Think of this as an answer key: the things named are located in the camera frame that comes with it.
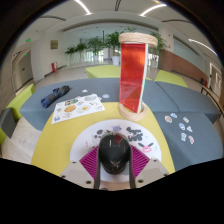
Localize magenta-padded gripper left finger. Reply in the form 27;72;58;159
59;145;103;190

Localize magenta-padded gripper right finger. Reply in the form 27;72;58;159
127;144;171;189

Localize black computer mouse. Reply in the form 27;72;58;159
98;132;132;175

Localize white cartoon-print mouse pad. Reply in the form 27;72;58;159
69;118;163;184

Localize white sticker sheet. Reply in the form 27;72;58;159
51;94;106;125

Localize grey upholstered bench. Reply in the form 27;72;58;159
19;77;224;172

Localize dark grey cube seat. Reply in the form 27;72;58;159
0;108;17;139

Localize lime green seat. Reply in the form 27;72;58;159
0;83;36;145
85;64;188;88

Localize wooden-framed chair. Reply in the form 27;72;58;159
201;84;224;116

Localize pale door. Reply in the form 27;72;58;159
18;51;34;84

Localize row of potted plants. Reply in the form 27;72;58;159
64;28;168;68

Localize strip ceiling lights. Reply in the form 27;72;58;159
73;0;218;56

